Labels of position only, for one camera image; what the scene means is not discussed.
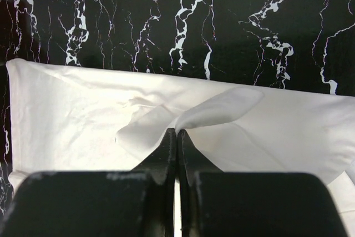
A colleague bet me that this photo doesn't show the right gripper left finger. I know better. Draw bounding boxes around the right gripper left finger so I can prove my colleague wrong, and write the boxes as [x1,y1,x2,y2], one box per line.
[133,128,176,236]

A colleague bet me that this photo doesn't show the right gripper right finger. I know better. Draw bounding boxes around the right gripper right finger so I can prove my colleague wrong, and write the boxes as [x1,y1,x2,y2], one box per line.
[176,130,222,237]

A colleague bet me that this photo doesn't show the white coca-cola t-shirt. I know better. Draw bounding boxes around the white coca-cola t-shirt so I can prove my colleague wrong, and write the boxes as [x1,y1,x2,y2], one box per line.
[6,59,354,218]

